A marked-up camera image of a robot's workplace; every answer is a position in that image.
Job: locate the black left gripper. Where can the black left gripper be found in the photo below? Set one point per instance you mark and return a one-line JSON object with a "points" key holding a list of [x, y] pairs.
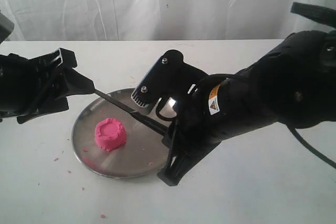
{"points": [[31, 88]]}

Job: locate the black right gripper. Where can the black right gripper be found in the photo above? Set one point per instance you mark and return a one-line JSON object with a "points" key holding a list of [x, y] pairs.
{"points": [[189, 132]]}

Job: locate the black knife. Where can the black knife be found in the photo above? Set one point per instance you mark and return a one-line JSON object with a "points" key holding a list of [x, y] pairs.
{"points": [[145, 120]]}

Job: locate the pink play dough lump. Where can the pink play dough lump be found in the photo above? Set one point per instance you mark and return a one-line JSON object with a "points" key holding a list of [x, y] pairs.
{"points": [[110, 134]]}

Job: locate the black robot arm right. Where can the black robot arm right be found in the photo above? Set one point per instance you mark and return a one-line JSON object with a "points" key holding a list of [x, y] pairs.
{"points": [[293, 84]]}

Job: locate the round steel plate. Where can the round steel plate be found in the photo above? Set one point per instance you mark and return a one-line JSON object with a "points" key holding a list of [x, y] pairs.
{"points": [[142, 154]]}

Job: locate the white backdrop curtain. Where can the white backdrop curtain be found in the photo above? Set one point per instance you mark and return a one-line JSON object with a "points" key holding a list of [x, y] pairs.
{"points": [[155, 19]]}

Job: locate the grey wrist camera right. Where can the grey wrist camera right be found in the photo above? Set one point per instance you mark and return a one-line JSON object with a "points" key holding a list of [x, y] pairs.
{"points": [[170, 76]]}

